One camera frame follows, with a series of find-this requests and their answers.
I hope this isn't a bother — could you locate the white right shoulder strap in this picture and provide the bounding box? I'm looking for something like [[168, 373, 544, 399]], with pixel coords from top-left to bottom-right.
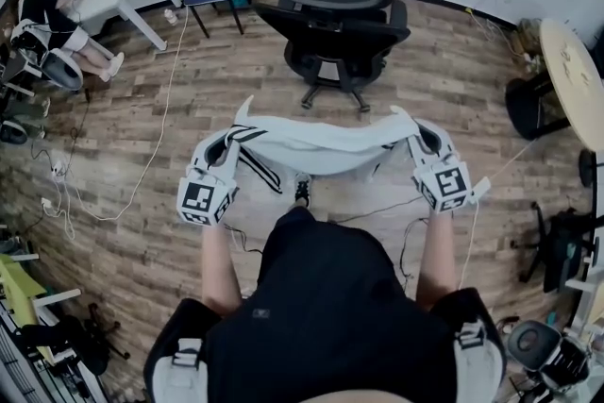
[[452, 320, 506, 403]]

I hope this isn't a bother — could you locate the black swivel chair with bag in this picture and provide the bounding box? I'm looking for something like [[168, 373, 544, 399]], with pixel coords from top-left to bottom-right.
[[512, 200, 600, 294]]

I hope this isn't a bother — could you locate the black floor cable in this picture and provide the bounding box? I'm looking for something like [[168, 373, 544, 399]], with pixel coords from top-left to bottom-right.
[[224, 224, 265, 256], [399, 216, 428, 294]]

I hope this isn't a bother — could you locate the white garment with black stripes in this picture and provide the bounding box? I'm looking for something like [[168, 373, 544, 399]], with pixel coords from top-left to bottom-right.
[[225, 94, 421, 194]]

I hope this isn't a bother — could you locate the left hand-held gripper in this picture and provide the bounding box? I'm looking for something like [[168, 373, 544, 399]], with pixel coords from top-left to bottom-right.
[[176, 126, 245, 228]]

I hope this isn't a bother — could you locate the person's black clothed body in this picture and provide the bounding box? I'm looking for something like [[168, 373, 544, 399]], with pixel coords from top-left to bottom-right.
[[143, 207, 509, 403]]

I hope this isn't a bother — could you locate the white grey seat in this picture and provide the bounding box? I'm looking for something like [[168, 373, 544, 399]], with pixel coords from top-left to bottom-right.
[[40, 49, 85, 92]]

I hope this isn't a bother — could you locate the person's left forearm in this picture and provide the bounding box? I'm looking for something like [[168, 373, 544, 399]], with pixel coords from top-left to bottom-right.
[[201, 221, 246, 315]]

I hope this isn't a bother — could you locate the black office chair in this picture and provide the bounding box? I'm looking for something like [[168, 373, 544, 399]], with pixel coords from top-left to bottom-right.
[[254, 0, 411, 112]]

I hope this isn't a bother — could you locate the round wooden table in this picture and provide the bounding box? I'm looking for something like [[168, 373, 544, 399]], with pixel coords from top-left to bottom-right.
[[504, 17, 604, 152]]

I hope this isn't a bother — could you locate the white left shoulder strap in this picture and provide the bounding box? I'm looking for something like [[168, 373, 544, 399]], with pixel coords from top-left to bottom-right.
[[153, 337, 209, 403]]

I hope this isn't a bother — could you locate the person's shoe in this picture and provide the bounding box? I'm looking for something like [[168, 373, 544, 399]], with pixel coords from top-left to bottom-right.
[[293, 173, 312, 208]]

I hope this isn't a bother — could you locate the white shoulder strap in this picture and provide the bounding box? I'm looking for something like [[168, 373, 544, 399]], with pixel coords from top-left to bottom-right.
[[452, 320, 506, 403], [153, 337, 209, 403]]

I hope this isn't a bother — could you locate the white power adapter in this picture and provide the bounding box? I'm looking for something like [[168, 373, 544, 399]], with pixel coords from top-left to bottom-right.
[[469, 176, 492, 204]]

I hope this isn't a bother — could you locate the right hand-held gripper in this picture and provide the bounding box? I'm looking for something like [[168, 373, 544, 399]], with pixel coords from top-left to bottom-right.
[[405, 117, 474, 214]]

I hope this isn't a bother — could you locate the brown cardboard box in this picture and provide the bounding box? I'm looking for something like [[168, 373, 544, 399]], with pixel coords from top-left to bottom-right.
[[516, 17, 544, 62]]

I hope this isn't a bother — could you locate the person's right forearm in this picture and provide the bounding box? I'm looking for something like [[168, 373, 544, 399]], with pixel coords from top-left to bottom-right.
[[414, 210, 458, 311]]

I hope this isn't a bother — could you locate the long white floor cable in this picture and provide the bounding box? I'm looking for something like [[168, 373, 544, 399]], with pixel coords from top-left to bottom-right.
[[70, 4, 190, 223]]

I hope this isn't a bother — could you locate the white wall cable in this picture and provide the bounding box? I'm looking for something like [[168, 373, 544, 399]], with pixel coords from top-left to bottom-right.
[[464, 7, 525, 59]]

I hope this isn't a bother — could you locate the white adapter cable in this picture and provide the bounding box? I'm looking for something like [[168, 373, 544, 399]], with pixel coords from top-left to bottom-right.
[[457, 136, 539, 294]]

